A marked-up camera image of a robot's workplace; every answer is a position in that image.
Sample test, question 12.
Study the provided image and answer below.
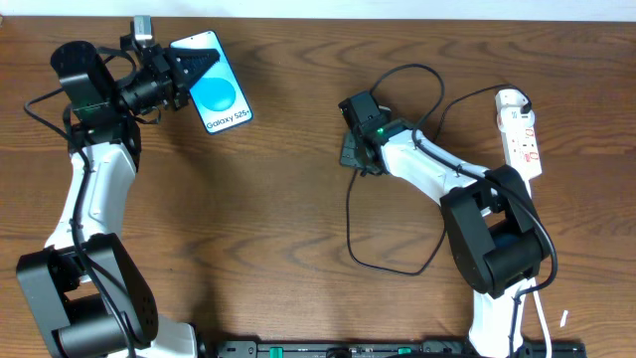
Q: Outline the white power strip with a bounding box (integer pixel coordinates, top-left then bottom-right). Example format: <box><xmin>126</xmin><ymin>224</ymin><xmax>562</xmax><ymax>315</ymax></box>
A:
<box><xmin>495</xmin><ymin>89</ymin><xmax>543</xmax><ymax>182</ymax></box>

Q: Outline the blue Galaxy smartphone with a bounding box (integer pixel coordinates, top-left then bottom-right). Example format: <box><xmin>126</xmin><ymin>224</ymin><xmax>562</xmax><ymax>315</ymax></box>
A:
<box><xmin>170</xmin><ymin>30</ymin><xmax>253</xmax><ymax>134</ymax></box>

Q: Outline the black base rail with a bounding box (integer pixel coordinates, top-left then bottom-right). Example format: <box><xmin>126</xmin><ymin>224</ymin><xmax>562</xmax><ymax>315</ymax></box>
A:
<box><xmin>208</xmin><ymin>339</ymin><xmax>587</xmax><ymax>358</ymax></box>

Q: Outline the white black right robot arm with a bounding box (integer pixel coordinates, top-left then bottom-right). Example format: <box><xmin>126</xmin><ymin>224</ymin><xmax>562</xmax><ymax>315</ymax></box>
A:
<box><xmin>338</xmin><ymin>85</ymin><xmax>557</xmax><ymax>357</ymax></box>

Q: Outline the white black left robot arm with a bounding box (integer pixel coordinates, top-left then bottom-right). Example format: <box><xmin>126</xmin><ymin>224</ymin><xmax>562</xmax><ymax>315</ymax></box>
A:
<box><xmin>16</xmin><ymin>36</ymin><xmax>220</xmax><ymax>357</ymax></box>

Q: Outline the small white paper scrap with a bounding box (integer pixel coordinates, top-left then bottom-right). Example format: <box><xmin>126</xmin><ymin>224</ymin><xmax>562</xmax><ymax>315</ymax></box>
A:
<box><xmin>559</xmin><ymin>310</ymin><xmax>569</xmax><ymax>328</ymax></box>

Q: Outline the black USB charging cable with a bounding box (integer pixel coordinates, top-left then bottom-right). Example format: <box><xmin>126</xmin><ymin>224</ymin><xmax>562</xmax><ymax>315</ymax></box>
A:
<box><xmin>345</xmin><ymin>83</ymin><xmax>534</xmax><ymax>277</ymax></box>

